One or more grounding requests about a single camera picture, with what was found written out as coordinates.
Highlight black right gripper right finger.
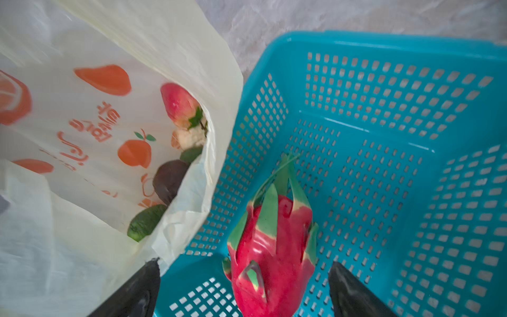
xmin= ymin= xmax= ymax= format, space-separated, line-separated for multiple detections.
xmin=328 ymin=262 xmax=397 ymax=317

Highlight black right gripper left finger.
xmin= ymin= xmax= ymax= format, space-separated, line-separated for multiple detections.
xmin=89 ymin=258 xmax=161 ymax=317

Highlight green lime fruit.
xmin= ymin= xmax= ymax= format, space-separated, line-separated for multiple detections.
xmin=127 ymin=204 xmax=167 ymax=242

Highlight pink dragon fruit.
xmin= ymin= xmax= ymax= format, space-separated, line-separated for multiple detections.
xmin=223 ymin=155 xmax=319 ymax=316

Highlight dark avocado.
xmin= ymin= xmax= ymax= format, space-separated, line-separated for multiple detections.
xmin=153 ymin=159 xmax=190 ymax=206

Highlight dark green cucumber fruit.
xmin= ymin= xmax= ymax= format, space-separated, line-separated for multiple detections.
xmin=180 ymin=146 xmax=203 ymax=165

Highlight yellow printed plastic bag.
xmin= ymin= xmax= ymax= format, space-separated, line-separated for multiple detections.
xmin=1 ymin=1 xmax=243 ymax=316

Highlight red pink apple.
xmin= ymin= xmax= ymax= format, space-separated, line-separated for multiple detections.
xmin=161 ymin=83 xmax=203 ymax=129

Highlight teal plastic basket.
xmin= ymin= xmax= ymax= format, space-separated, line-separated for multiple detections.
xmin=155 ymin=32 xmax=506 ymax=316

